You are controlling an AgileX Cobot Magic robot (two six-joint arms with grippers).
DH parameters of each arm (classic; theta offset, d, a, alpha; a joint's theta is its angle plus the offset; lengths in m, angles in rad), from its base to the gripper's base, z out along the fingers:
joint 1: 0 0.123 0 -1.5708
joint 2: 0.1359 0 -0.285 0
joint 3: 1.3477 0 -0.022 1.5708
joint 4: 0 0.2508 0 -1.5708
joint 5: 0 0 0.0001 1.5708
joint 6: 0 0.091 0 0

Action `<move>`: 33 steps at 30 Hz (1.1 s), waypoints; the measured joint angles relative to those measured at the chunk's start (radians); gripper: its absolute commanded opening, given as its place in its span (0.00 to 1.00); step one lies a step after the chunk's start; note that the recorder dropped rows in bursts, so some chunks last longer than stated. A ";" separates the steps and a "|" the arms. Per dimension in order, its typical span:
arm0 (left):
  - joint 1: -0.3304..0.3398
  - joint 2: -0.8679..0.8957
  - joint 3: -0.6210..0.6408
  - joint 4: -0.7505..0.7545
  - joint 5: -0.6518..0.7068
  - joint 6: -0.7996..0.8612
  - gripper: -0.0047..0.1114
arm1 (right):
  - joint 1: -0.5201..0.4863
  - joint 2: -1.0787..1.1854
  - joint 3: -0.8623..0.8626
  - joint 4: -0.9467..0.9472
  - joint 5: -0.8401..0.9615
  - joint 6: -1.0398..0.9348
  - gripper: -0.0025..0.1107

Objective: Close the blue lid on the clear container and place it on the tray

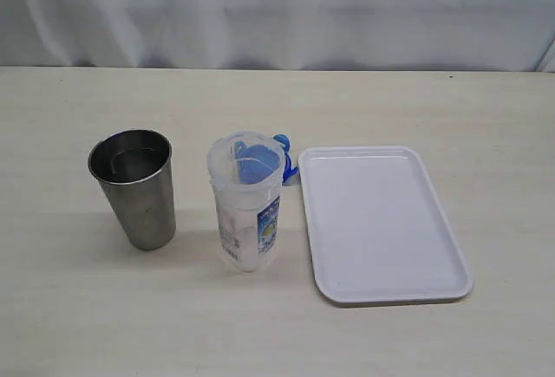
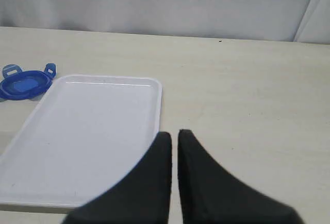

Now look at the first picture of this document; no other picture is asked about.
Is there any white plastic tray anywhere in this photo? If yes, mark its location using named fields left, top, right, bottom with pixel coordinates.
left=298, top=146, right=473, bottom=305

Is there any clear plastic container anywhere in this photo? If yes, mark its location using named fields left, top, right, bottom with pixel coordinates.
left=207, top=131, right=285, bottom=272

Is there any stainless steel cup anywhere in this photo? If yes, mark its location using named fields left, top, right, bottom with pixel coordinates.
left=88, top=129, right=176, bottom=251

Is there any blue container lid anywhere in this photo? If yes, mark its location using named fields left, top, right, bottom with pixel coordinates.
left=233, top=134, right=298, bottom=185

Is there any white backdrop cloth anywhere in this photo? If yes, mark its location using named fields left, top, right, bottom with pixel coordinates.
left=1, top=0, right=554, bottom=72

